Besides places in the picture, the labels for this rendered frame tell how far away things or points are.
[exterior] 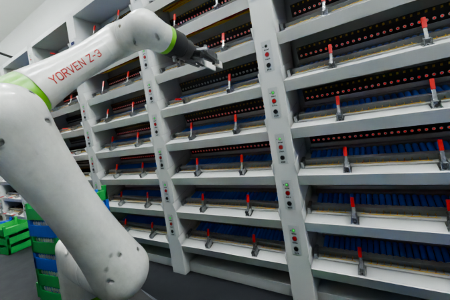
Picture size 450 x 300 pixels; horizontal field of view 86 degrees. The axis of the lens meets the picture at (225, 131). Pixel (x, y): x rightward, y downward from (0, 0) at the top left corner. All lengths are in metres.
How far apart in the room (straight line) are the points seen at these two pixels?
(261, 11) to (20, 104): 0.87
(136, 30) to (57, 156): 0.40
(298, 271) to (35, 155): 1.01
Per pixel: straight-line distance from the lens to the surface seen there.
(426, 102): 1.00
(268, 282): 1.33
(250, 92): 1.05
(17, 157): 0.51
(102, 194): 1.53
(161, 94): 1.40
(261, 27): 1.07
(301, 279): 1.20
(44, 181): 0.52
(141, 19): 0.75
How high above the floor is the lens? 0.78
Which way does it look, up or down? 1 degrees down
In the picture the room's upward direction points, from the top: 9 degrees counter-clockwise
